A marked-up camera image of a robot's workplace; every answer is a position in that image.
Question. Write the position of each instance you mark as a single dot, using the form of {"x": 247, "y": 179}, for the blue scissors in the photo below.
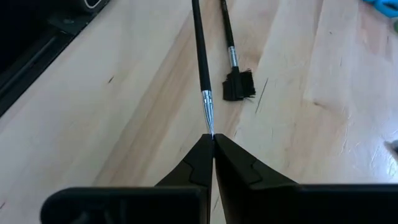
{"x": 385, "y": 7}

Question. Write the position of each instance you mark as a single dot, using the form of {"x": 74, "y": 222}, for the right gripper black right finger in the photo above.
{"x": 242, "y": 186}

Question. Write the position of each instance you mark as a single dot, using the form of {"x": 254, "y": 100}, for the long black comb brush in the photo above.
{"x": 237, "y": 87}

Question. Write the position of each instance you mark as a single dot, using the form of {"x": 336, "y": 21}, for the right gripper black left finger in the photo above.
{"x": 196, "y": 171}

